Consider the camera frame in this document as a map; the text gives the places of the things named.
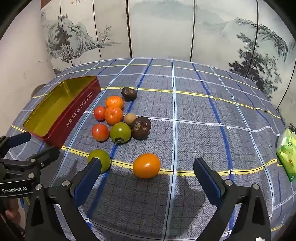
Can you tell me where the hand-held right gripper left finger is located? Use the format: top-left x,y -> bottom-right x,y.
24,158 -> 102,241

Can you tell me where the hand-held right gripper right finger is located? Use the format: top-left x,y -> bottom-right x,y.
193,158 -> 272,241

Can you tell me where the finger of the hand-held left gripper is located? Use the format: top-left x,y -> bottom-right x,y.
25,146 -> 60,172
0,132 -> 31,153

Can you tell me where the round green tomato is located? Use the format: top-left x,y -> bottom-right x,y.
88,149 -> 111,173

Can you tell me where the red tin box gold inside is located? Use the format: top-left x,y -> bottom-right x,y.
23,76 -> 101,149

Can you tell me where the red tomato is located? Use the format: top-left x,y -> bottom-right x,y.
92,123 -> 110,142
94,106 -> 107,121

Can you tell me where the green tomato with calyx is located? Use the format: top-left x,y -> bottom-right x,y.
109,122 -> 132,144

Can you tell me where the orange tomato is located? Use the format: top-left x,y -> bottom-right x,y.
104,107 -> 124,126
133,153 -> 161,179
106,96 -> 124,109

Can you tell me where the large dark brown wrinkled fruit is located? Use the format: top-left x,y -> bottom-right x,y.
131,116 -> 152,140

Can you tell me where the small dark brown wrinkled fruit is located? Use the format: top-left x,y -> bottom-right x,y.
121,87 -> 138,102

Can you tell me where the person's left hand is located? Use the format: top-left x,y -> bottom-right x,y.
3,199 -> 22,223

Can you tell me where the blue plaid tablecloth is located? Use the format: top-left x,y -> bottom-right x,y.
5,58 -> 288,241

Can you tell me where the small tan round fruit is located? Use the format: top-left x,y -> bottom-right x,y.
124,113 -> 137,126

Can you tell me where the ink landscape folding screen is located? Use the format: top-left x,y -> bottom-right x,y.
40,0 -> 296,116

